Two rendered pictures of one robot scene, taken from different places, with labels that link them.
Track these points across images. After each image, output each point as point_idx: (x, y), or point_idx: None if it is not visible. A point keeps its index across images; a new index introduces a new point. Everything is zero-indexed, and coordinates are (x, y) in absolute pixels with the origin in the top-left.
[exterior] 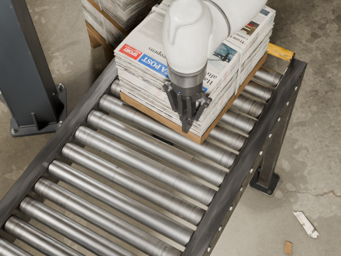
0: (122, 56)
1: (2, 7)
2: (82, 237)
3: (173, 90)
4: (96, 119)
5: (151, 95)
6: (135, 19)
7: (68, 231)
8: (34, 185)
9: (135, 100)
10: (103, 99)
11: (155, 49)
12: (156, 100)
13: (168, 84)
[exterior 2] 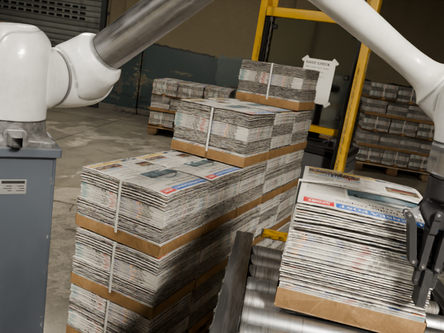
0: (310, 206)
1: (34, 237)
2: None
3: (425, 215)
4: (255, 331)
5: (341, 271)
6: (162, 293)
7: None
8: None
9: (307, 294)
10: (248, 309)
11: (343, 200)
12: (349, 279)
13: (415, 209)
